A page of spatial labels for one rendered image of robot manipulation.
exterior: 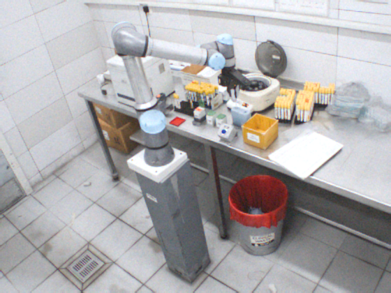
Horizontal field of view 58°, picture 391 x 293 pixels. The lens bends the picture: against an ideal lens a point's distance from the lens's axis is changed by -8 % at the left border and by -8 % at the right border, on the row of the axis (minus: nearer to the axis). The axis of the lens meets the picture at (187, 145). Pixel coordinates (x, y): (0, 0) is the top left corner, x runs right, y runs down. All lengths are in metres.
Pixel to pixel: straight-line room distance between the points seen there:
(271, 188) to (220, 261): 0.58
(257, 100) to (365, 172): 0.71
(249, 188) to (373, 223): 0.78
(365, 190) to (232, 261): 1.12
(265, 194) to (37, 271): 1.69
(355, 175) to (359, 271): 0.89
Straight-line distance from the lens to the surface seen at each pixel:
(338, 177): 1.71
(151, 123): 1.69
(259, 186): 2.37
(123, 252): 2.69
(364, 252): 2.56
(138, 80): 1.75
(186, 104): 2.23
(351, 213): 2.39
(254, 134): 1.82
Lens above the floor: 2.02
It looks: 36 degrees down
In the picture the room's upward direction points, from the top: 12 degrees counter-clockwise
